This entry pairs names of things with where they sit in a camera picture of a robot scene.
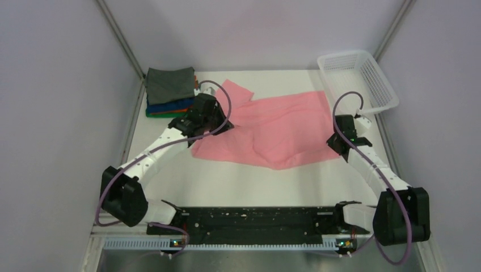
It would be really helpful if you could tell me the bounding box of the pink t shirt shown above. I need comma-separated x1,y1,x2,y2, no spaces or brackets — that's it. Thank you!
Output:
191,80,338,170

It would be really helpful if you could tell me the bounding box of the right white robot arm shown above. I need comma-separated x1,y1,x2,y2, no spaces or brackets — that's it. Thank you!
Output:
327,114,431,246

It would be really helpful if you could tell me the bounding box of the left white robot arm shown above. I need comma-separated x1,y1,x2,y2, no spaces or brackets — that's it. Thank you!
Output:
99,93,234,234

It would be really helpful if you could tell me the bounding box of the blue folded t shirt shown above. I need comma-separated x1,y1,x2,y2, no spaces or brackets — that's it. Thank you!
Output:
146,97,194,112

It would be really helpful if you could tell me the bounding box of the orange folded t shirt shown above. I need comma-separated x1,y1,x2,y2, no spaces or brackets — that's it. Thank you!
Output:
146,75,199,115

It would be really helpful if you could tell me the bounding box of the grey folded t shirt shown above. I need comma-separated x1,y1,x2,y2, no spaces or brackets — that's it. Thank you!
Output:
144,67,195,105

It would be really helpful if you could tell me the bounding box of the white plastic basket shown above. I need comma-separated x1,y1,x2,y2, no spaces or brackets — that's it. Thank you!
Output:
317,50,399,115

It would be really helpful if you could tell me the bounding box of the green folded t shirt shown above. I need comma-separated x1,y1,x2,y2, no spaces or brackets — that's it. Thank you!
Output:
145,108,188,118

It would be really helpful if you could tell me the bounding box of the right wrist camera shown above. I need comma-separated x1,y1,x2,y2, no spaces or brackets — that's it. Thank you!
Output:
354,114,373,134

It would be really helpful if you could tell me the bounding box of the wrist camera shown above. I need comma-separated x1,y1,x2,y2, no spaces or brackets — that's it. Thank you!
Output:
354,114,373,134
193,84,216,96

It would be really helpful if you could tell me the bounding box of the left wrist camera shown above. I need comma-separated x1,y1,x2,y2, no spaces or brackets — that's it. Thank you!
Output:
193,84,216,96

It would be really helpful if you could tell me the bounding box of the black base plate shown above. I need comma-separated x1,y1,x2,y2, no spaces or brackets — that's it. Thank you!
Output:
146,207,368,245

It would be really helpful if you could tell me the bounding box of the white slotted cable duct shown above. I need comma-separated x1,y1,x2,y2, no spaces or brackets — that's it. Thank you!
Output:
103,237,356,252

